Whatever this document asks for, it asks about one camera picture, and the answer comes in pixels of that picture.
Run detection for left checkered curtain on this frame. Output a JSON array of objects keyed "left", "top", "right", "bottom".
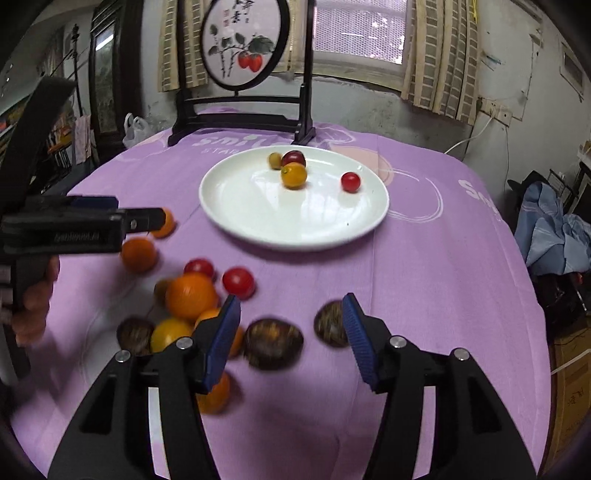
[{"left": 157, "top": 0, "right": 212, "bottom": 92}]

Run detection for dark framed mirror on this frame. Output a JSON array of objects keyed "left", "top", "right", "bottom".
[{"left": 88, "top": 0, "right": 146, "bottom": 139}]

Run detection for person's left hand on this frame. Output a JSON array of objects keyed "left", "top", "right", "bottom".
[{"left": 11, "top": 256, "right": 60, "bottom": 347}]

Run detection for white plastic bag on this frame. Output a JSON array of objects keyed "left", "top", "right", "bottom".
[{"left": 122, "top": 113, "right": 153, "bottom": 149}]

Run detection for window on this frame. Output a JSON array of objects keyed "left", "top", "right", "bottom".
[{"left": 315, "top": 0, "right": 409, "bottom": 65}]

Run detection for cardboard box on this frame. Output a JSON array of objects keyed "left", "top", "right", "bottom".
[{"left": 547, "top": 326, "right": 590, "bottom": 464}]

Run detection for yellow orange tomato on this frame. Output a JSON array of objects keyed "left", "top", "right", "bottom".
[{"left": 280, "top": 162, "right": 308, "bottom": 190}]

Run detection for small red cherry tomato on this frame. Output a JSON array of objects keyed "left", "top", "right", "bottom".
[{"left": 341, "top": 172, "right": 361, "bottom": 193}]

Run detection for olive green tomato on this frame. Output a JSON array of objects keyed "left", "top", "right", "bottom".
[{"left": 153, "top": 278, "right": 173, "bottom": 307}]

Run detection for checkered curtain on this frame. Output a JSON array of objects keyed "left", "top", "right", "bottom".
[
  {"left": 402, "top": 0, "right": 481, "bottom": 125},
  {"left": 157, "top": 0, "right": 212, "bottom": 92}
]

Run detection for small orange fruit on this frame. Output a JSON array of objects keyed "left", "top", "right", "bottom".
[{"left": 197, "top": 372, "right": 231, "bottom": 415}]

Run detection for purple printed tablecloth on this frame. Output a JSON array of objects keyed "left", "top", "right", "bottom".
[{"left": 11, "top": 124, "right": 551, "bottom": 479}]

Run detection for right checkered curtain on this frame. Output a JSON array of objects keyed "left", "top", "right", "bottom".
[{"left": 402, "top": 0, "right": 481, "bottom": 125}]

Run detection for white power cable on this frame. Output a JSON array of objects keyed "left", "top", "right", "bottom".
[{"left": 444, "top": 110, "right": 498, "bottom": 156}]

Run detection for white round plate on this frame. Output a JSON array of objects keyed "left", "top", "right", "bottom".
[{"left": 198, "top": 145, "right": 390, "bottom": 251}]

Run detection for small orange kumquat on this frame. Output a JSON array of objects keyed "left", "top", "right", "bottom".
[{"left": 150, "top": 208, "right": 176, "bottom": 239}]

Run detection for dark brown patterned passion fruit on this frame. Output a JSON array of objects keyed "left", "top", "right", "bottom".
[{"left": 314, "top": 300, "right": 349, "bottom": 348}]

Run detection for small green yellow tomato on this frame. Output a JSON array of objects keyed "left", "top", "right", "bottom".
[{"left": 267, "top": 152, "right": 283, "bottom": 170}]

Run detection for blue crumpled cloth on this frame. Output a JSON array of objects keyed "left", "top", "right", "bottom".
[{"left": 514, "top": 181, "right": 590, "bottom": 276}]

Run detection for large orange mandarin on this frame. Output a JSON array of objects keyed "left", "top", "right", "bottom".
[{"left": 165, "top": 273, "right": 219, "bottom": 321}]

